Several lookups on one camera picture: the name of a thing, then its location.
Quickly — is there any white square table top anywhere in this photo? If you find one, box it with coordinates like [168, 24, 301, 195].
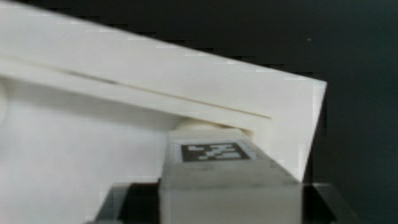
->
[0, 0, 328, 224]

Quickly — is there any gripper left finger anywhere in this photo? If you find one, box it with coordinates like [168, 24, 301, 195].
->
[88, 182, 161, 224]

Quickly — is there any white table leg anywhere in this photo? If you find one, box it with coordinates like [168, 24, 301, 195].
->
[161, 120, 303, 224]

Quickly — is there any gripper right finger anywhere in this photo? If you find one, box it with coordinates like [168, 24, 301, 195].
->
[303, 183, 363, 224]

